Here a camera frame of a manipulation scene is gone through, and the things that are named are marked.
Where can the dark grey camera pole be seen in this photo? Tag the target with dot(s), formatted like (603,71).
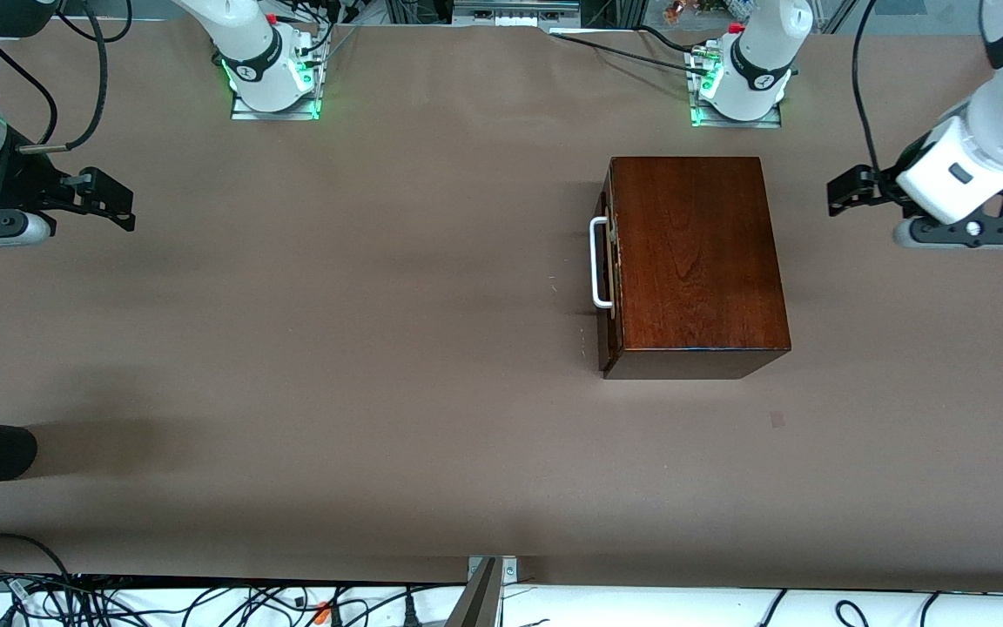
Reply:
(477,605)

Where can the small grey tape patch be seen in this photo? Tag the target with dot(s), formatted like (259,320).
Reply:
(777,420)

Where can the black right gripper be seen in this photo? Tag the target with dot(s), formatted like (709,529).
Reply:
(21,186)

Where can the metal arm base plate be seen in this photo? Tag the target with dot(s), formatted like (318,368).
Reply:
(764,124)
(245,115)

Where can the metal bracket plate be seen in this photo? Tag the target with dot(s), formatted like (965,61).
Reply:
(510,570)

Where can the dark brown wooden cabinet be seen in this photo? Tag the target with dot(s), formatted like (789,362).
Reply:
(693,252)

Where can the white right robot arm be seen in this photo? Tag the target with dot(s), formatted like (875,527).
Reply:
(253,52)

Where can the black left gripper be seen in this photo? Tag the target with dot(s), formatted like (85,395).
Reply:
(888,182)

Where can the grey device box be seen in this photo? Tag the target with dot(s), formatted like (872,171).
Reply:
(514,10)

